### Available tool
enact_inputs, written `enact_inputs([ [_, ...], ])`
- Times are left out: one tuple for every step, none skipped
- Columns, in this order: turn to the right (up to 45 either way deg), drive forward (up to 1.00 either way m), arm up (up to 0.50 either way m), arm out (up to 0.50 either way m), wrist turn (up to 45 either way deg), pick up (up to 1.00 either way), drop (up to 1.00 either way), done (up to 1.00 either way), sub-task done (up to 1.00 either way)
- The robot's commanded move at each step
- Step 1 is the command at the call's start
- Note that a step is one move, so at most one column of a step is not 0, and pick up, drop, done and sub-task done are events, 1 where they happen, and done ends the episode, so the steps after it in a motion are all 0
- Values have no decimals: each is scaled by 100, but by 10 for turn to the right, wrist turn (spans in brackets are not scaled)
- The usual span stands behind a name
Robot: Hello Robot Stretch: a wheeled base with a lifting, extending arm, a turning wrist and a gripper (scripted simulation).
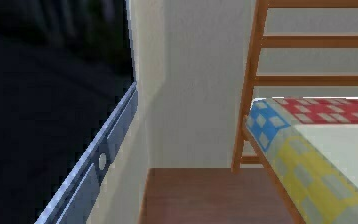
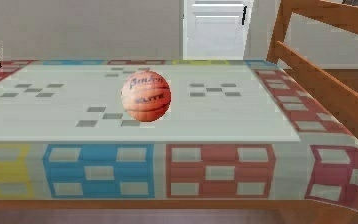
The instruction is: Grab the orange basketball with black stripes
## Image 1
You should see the wooden bed with chequered cover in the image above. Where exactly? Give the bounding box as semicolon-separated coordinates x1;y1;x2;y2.
231;0;358;224

